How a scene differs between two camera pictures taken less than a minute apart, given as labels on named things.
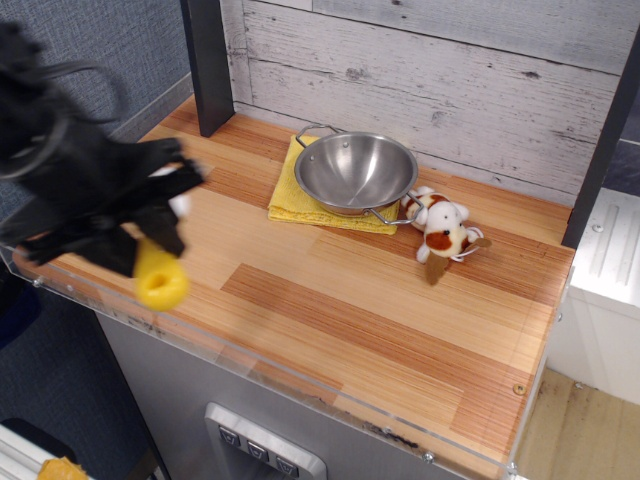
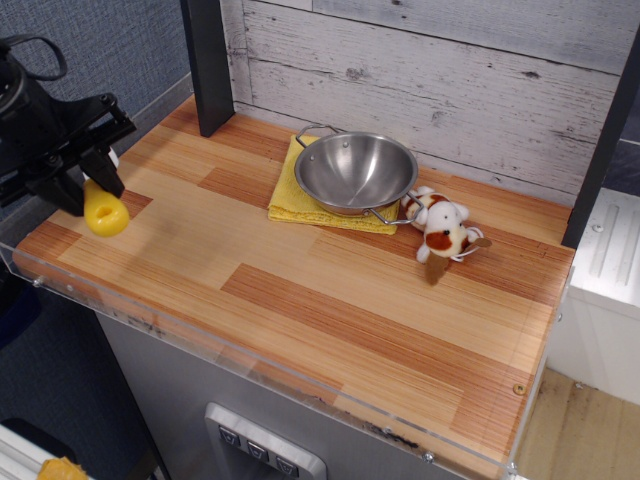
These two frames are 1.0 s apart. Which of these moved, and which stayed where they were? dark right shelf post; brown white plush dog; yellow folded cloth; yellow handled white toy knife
Moved: yellow handled white toy knife
Stayed: yellow folded cloth; brown white plush dog; dark right shelf post
